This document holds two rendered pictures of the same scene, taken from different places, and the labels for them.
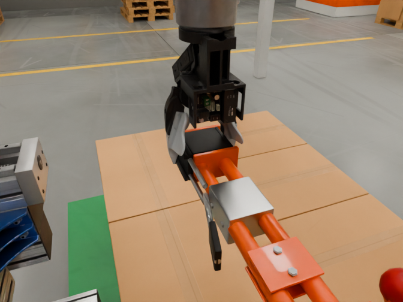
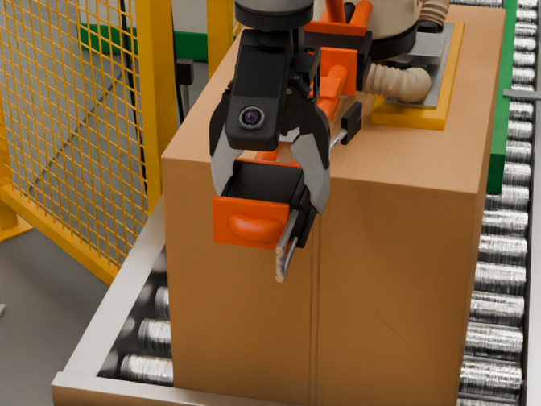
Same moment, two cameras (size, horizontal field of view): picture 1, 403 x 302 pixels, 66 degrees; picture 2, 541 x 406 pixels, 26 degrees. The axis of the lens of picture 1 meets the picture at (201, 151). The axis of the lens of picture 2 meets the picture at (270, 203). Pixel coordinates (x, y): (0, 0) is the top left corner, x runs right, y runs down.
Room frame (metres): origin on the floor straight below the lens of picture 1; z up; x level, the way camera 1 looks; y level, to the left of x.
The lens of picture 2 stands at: (1.25, 0.52, 1.67)
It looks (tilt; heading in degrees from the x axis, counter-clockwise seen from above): 31 degrees down; 212
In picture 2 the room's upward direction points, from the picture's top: straight up
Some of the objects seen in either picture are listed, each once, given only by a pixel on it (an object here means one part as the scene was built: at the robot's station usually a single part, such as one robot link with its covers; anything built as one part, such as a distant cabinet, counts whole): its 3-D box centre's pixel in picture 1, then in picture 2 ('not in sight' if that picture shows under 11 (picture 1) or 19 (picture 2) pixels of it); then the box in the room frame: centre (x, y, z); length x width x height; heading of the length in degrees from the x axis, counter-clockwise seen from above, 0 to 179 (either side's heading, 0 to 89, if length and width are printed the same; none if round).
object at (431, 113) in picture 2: not in sight; (421, 59); (-0.17, -0.12, 0.97); 0.34 x 0.10 x 0.05; 20
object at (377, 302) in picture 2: not in sight; (349, 192); (-0.12, -0.20, 0.75); 0.60 x 0.40 x 0.40; 19
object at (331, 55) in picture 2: not in sight; (328, 57); (0.10, -0.12, 1.08); 0.10 x 0.08 x 0.06; 110
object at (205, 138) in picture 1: (207, 151); (259, 202); (0.43, -0.01, 1.08); 0.08 x 0.07 x 0.05; 20
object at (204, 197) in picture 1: (186, 177); (323, 181); (0.36, 0.02, 1.08); 0.31 x 0.03 x 0.05; 20
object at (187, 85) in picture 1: (208, 75); (275, 60); (0.40, -0.01, 1.22); 0.09 x 0.08 x 0.12; 20
